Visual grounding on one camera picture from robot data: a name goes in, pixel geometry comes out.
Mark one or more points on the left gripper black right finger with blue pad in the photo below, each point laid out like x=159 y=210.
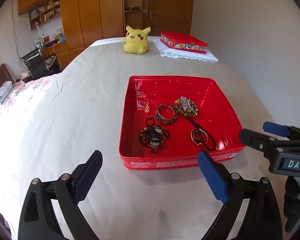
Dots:
x=262 y=218

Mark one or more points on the wooden wall bookshelf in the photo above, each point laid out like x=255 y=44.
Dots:
x=45 y=12

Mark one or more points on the silver filigree pendant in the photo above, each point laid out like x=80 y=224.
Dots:
x=185 y=103

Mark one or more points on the red tin lid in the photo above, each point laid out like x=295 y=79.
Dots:
x=183 y=42

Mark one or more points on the red open tin box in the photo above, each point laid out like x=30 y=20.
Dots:
x=216 y=115

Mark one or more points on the floral pink bedding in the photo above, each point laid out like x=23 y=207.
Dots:
x=25 y=96

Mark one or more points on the wooden wardrobe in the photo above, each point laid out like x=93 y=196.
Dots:
x=86 y=21

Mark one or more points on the black office chair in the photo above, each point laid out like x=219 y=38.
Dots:
x=38 y=66

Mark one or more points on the folded patterned cloth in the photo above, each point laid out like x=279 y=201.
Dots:
x=5 y=89

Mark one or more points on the wooden desk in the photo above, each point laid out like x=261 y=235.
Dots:
x=60 y=50

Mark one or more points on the white lace cloth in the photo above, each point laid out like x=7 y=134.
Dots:
x=179 y=54

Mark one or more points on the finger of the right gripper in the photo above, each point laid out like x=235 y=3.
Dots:
x=273 y=128

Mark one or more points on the silver metal watch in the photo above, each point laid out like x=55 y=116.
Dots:
x=156 y=137

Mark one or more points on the silver bangle gold charm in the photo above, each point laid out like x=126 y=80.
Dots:
x=164 y=114

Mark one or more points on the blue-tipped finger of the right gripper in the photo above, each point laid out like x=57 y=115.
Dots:
x=255 y=140

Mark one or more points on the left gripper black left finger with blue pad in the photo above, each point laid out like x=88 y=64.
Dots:
x=38 y=219

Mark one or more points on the wooden door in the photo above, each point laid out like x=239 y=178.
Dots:
x=168 y=15

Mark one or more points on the thin silver ring bangle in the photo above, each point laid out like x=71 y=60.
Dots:
x=199 y=136

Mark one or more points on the yellow Pikachu plush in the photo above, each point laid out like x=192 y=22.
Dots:
x=136 y=41

